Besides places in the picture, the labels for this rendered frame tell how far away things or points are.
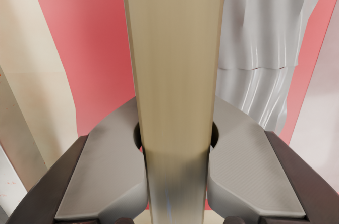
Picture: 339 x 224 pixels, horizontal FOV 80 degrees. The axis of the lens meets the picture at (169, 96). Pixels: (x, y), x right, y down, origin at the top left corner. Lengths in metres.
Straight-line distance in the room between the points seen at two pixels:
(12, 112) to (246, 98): 0.21
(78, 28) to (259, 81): 0.16
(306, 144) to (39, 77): 0.27
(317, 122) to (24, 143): 0.29
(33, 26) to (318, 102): 0.26
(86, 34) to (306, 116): 0.22
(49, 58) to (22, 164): 0.11
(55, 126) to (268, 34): 0.21
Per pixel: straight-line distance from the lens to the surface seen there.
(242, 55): 0.18
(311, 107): 0.24
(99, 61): 0.19
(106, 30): 0.18
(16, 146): 0.24
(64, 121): 0.23
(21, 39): 0.21
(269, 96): 0.20
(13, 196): 0.28
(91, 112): 0.21
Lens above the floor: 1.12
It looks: 61 degrees down
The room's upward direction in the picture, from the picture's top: 179 degrees counter-clockwise
